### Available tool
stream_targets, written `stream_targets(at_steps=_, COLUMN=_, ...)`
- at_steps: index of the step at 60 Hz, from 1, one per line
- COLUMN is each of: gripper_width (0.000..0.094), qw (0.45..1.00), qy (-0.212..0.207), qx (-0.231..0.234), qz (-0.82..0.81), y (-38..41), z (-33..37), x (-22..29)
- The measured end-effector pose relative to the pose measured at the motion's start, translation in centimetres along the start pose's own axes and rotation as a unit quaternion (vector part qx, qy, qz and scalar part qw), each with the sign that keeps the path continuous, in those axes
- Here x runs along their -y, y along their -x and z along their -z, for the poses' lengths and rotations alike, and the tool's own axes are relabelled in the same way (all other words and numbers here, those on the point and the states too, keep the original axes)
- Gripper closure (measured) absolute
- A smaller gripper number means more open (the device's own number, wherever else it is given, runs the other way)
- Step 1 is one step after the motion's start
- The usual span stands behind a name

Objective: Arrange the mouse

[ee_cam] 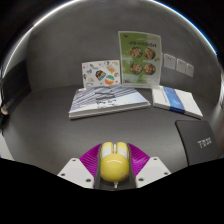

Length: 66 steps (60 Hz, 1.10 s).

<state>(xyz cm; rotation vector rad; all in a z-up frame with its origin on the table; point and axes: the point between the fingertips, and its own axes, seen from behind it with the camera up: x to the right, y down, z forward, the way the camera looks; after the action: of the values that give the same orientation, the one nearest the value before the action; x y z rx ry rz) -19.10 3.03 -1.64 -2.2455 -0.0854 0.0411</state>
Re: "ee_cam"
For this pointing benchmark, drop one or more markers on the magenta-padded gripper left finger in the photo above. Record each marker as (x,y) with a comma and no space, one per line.
(75,170)

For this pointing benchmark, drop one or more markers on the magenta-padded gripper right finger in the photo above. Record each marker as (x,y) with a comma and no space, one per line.
(153,168)

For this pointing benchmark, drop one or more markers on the yellow computer mouse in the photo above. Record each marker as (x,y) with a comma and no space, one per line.
(114,165)

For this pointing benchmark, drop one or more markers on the black mouse pad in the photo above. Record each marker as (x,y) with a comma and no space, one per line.
(196,141)

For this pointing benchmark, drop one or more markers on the white and blue book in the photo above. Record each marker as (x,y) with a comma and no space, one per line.
(176,101)

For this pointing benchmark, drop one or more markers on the grey striped book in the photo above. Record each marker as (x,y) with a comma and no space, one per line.
(106,101)

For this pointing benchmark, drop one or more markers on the white sticker card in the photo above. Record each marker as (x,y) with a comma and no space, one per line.
(100,74)

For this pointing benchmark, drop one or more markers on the black chair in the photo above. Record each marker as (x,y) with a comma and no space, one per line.
(15,90)

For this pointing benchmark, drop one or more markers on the green food menu sign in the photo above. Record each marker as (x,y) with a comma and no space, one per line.
(140,60)

